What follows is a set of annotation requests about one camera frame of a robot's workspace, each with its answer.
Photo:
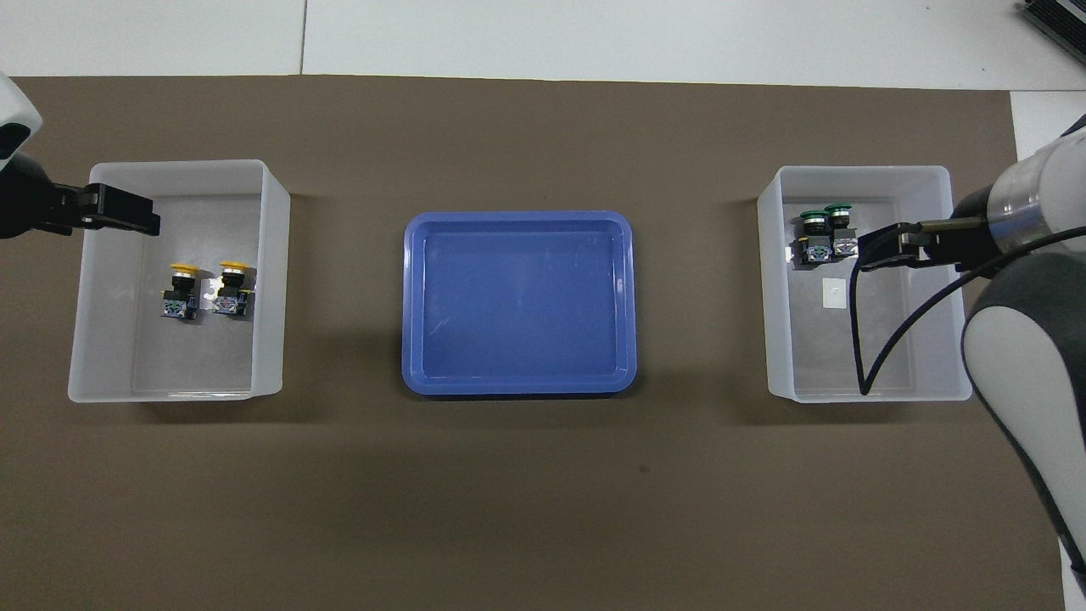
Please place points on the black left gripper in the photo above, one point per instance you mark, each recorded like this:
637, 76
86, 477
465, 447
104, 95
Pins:
25, 204

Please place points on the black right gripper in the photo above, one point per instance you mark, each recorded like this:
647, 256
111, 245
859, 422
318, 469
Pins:
976, 233

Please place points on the green push button switch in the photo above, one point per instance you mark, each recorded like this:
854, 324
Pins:
816, 250
844, 244

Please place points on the yellow push button switch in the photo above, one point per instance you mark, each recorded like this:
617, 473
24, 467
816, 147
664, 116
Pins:
231, 301
176, 305

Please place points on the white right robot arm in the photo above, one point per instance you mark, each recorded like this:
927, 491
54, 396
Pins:
1018, 356

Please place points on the white paper label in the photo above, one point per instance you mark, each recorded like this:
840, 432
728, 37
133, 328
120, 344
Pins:
835, 293
206, 293

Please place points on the translucent white plastic box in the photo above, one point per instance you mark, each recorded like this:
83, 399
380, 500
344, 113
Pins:
776, 373
263, 356

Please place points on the black finned metal device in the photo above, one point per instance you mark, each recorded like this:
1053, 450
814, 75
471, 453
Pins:
1060, 17

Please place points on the blue plastic tray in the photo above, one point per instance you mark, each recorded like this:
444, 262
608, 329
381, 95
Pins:
509, 356

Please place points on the brown paper table mat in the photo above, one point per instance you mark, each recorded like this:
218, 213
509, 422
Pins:
543, 492

